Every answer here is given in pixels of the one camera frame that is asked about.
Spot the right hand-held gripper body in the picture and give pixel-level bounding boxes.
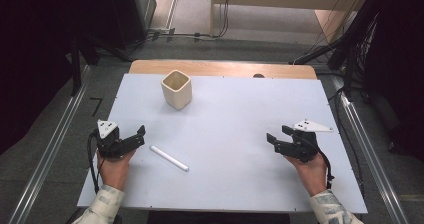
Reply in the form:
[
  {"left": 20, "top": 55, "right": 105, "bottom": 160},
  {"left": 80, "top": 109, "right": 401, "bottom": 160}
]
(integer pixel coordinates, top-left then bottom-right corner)
[{"left": 273, "top": 118, "right": 334, "bottom": 163}]

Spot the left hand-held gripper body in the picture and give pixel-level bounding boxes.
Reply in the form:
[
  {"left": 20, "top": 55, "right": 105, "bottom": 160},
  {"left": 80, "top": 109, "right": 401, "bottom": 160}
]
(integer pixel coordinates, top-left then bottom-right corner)
[{"left": 96, "top": 119, "right": 146, "bottom": 159}]

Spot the white pen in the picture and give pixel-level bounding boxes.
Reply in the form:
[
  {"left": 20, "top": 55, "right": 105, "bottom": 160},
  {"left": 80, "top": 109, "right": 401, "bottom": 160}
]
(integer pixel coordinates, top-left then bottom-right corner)
[{"left": 149, "top": 145, "right": 190, "bottom": 173}]

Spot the cream square pen holder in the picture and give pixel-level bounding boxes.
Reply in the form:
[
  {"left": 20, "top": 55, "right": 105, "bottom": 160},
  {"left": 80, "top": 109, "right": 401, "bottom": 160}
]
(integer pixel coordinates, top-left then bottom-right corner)
[{"left": 160, "top": 69, "right": 193, "bottom": 111}]

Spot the person's left hand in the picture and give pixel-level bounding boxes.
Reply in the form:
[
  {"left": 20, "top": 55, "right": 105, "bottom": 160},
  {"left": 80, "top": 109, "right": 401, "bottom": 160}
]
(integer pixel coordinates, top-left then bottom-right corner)
[{"left": 96, "top": 149, "right": 137, "bottom": 192}]

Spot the person's right hand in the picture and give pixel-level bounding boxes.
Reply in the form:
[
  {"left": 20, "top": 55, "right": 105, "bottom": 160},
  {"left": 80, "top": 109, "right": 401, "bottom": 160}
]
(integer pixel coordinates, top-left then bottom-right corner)
[{"left": 285, "top": 152, "right": 328, "bottom": 197}]

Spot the white table board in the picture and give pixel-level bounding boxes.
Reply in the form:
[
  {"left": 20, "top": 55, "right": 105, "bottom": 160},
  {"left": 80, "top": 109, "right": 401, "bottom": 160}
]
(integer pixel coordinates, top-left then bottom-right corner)
[{"left": 77, "top": 73, "right": 368, "bottom": 215}]

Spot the wooden table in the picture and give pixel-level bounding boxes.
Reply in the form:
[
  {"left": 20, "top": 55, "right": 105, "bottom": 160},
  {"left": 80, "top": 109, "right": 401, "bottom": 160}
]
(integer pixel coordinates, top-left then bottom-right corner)
[{"left": 128, "top": 59, "right": 318, "bottom": 80}]

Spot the dark cabinet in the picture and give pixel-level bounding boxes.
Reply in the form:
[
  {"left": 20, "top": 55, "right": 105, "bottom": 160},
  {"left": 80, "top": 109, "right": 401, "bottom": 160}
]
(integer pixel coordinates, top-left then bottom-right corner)
[{"left": 106, "top": 0, "right": 158, "bottom": 50}]

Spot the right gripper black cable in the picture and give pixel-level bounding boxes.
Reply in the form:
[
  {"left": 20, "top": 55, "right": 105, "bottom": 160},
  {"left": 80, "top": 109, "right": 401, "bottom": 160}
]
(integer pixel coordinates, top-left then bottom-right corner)
[{"left": 299, "top": 135, "right": 335, "bottom": 189}]

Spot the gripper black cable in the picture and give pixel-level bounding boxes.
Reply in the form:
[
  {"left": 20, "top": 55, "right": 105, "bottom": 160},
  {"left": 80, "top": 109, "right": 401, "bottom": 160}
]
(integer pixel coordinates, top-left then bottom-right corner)
[
  {"left": 299, "top": 135, "right": 335, "bottom": 189},
  {"left": 87, "top": 130, "right": 105, "bottom": 194}
]

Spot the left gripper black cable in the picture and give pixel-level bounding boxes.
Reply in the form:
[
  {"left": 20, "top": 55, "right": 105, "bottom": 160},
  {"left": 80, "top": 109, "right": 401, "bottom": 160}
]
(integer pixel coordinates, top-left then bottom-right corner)
[{"left": 87, "top": 130, "right": 105, "bottom": 194}]

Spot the aluminium rail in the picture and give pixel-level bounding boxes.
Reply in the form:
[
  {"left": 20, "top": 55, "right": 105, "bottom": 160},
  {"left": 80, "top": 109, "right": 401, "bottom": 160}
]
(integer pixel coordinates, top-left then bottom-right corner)
[
  {"left": 329, "top": 75, "right": 409, "bottom": 224},
  {"left": 8, "top": 65, "right": 93, "bottom": 224}
]

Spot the black stand with cables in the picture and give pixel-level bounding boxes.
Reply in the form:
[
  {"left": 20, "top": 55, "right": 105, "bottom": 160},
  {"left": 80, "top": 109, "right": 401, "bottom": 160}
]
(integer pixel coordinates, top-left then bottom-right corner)
[{"left": 288, "top": 0, "right": 384, "bottom": 100}]

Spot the black floor cable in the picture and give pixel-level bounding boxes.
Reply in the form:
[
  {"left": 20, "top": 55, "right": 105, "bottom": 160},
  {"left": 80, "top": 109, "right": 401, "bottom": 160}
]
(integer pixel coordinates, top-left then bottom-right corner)
[{"left": 126, "top": 0, "right": 233, "bottom": 50}]

